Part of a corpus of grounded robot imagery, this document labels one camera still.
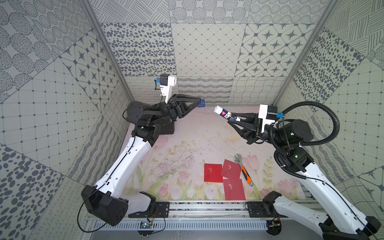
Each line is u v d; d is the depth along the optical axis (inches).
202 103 18.5
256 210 29.0
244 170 34.5
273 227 28.6
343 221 14.9
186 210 29.8
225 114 18.3
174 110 17.9
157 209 28.8
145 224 28.2
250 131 17.9
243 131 18.8
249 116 18.5
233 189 31.9
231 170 34.7
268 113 15.4
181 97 19.5
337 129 12.1
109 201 14.4
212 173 33.8
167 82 17.5
